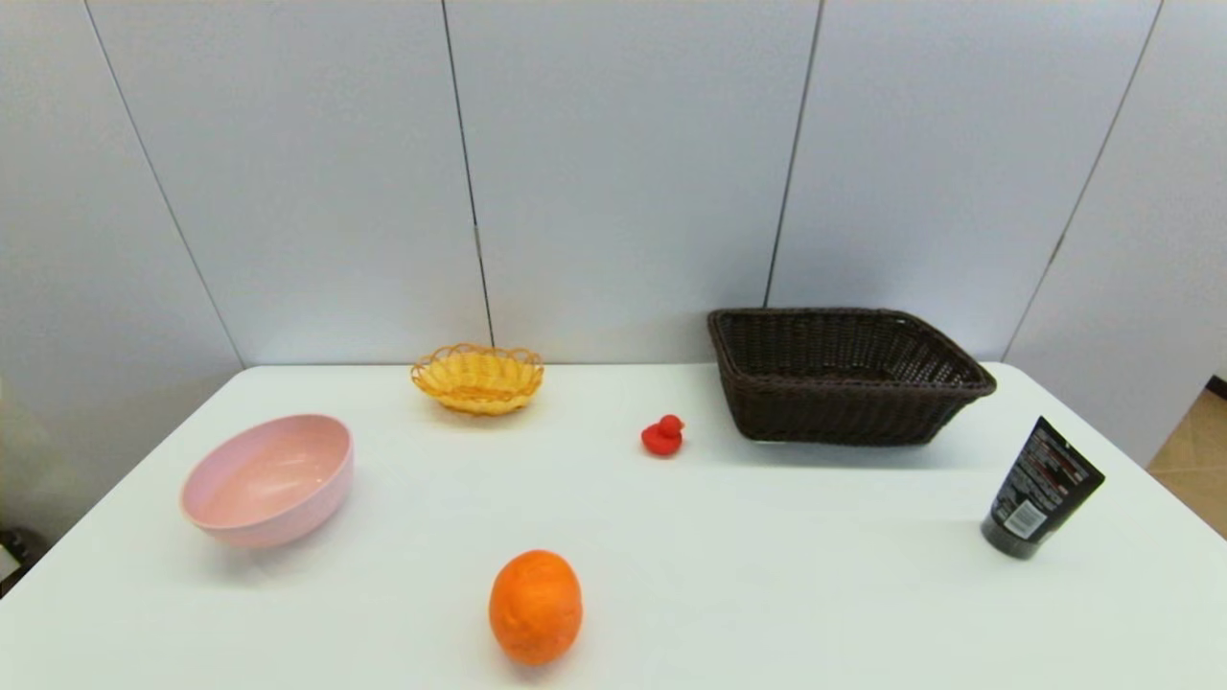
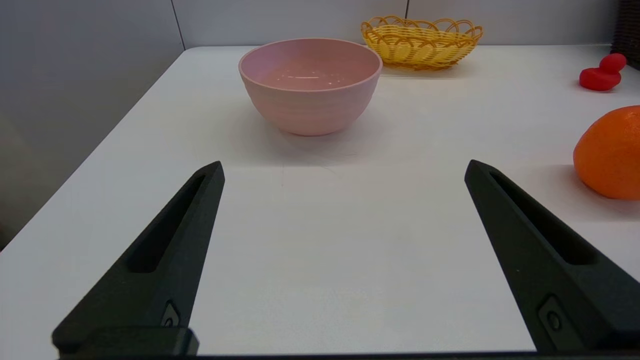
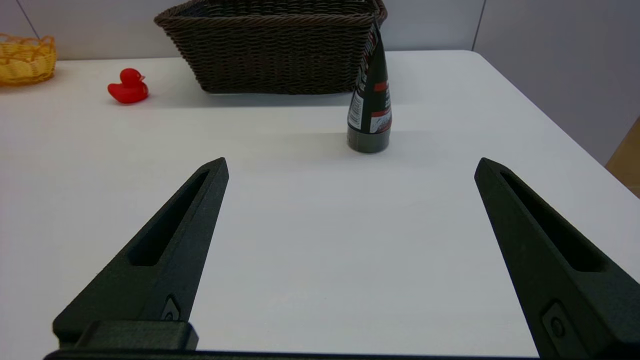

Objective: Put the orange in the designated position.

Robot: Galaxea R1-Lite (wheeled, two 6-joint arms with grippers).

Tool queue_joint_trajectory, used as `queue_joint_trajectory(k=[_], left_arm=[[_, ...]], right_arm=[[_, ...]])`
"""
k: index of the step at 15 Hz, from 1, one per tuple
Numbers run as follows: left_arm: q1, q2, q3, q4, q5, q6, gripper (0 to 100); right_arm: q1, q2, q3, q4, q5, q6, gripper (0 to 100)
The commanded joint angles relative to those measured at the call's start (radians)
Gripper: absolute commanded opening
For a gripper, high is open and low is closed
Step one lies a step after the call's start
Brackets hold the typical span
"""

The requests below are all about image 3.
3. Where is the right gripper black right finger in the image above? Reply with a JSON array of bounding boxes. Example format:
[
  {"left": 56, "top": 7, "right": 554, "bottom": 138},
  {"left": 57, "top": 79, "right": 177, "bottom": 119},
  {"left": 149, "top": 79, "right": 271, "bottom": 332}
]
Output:
[{"left": 473, "top": 157, "right": 640, "bottom": 360}]

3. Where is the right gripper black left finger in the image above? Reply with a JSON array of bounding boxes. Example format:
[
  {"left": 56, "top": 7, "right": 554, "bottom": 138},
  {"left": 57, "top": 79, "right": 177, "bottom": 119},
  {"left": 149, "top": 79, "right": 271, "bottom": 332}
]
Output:
[{"left": 52, "top": 157, "right": 230, "bottom": 347}]

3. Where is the red rubber duck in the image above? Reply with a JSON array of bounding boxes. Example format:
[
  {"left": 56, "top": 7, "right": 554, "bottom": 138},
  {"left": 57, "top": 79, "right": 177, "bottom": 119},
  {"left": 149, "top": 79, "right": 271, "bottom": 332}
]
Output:
[{"left": 107, "top": 68, "right": 149, "bottom": 105}]

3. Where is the dark brown wicker basket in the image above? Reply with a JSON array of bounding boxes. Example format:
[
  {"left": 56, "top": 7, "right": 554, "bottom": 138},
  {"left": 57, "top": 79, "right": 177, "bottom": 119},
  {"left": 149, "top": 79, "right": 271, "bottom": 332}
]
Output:
[{"left": 154, "top": 0, "right": 388, "bottom": 96}]

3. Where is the small yellow woven basket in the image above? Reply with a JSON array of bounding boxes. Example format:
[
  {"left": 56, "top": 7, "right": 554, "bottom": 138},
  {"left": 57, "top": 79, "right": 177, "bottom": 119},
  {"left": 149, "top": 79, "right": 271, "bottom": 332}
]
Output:
[{"left": 0, "top": 32, "right": 57, "bottom": 86}]

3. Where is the black cosmetic tube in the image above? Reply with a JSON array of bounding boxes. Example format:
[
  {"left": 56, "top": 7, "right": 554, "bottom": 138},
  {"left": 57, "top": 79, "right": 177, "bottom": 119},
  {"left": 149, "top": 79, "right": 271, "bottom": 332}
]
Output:
[{"left": 347, "top": 16, "right": 393, "bottom": 154}]

